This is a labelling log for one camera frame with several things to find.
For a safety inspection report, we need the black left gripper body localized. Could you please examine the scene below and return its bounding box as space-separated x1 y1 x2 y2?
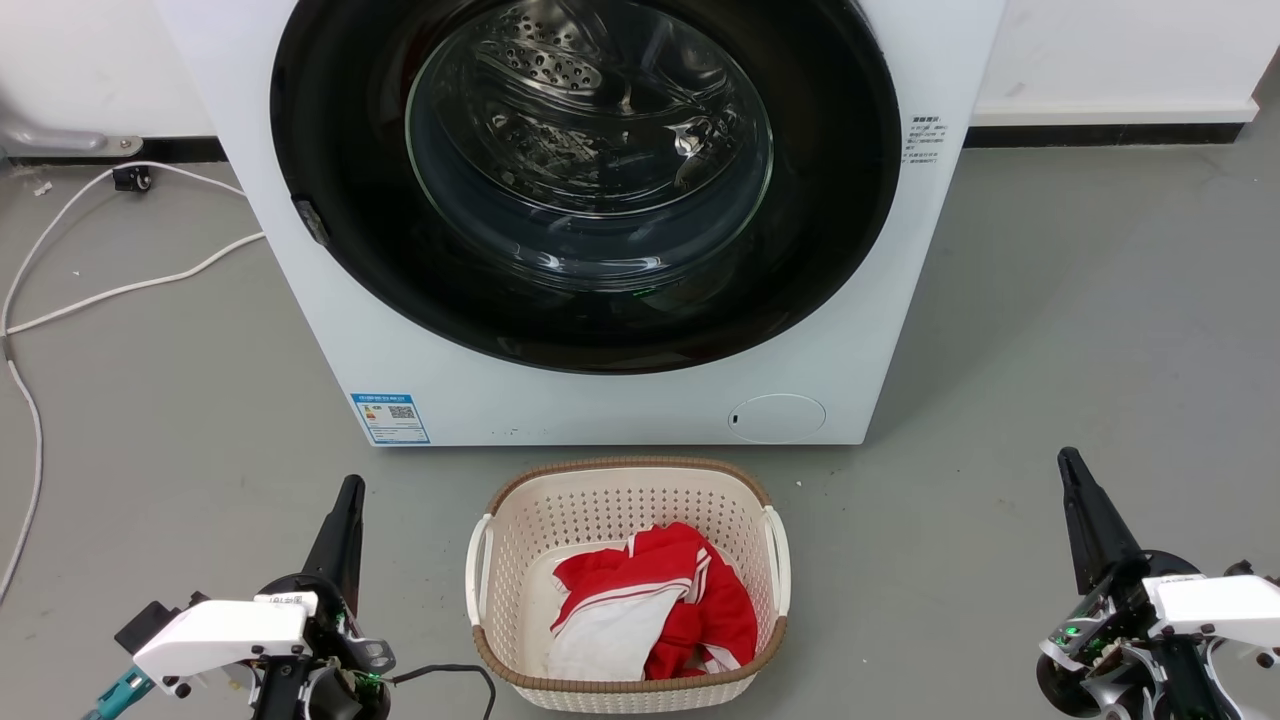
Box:
255 574 396 720

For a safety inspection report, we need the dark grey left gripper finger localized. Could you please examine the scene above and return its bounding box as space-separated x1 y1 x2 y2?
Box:
302 476 357 593
333 475 367 613

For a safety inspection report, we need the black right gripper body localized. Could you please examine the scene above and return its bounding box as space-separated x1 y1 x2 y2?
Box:
1035 552 1243 720

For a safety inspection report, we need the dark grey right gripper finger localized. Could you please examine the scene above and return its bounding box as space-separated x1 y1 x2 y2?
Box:
1069 447 1148 578
1057 447 1113 596

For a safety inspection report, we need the black round glass washer door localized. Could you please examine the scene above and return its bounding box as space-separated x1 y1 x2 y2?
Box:
269 0 904 376

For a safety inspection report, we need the white front-load washing machine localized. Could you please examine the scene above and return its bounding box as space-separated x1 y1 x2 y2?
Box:
155 0 1008 448

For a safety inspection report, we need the blue energy label sticker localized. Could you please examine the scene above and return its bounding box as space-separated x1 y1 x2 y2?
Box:
350 392 432 446

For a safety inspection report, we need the cream plastic laundry basket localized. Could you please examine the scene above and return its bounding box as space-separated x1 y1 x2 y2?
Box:
465 457 792 714

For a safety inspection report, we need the round white filter cover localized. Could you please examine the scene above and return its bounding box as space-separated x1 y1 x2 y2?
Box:
727 393 828 444

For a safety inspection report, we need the red and white garment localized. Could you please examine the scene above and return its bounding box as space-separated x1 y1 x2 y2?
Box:
545 521 759 683

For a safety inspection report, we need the small printed warning text label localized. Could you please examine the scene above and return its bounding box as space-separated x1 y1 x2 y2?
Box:
906 114 947 167

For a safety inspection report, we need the stainless steel washer drum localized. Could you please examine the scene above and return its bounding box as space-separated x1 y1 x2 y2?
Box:
408 0 776 293

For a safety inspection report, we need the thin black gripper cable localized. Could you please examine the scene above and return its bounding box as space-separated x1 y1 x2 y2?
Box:
388 663 498 720

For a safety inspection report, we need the teal cable connector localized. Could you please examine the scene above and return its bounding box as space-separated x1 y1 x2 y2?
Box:
84 667 157 720

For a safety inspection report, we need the thick white cable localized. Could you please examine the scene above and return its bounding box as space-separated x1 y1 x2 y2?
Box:
0 231 267 607

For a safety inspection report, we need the thin white cable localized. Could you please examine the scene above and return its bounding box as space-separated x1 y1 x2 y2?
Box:
0 160 248 337

